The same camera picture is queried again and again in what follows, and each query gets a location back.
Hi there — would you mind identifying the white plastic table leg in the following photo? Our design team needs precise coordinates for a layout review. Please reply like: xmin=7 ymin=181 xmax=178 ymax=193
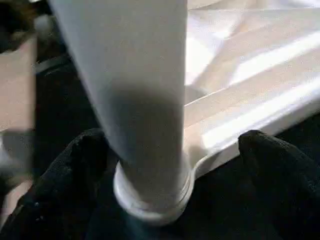
xmin=48 ymin=0 xmax=195 ymax=208

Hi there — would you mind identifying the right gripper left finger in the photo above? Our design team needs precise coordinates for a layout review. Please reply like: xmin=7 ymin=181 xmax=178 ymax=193
xmin=0 ymin=128 xmax=111 ymax=240

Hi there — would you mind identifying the white plastic table top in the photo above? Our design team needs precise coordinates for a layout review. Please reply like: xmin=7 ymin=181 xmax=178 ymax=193
xmin=113 ymin=0 xmax=320 ymax=227

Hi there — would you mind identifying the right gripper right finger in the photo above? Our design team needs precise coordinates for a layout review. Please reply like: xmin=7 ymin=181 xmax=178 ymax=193
xmin=237 ymin=129 xmax=320 ymax=240

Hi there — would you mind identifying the black work mat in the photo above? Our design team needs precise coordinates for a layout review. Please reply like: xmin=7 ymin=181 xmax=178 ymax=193
xmin=32 ymin=42 xmax=320 ymax=240

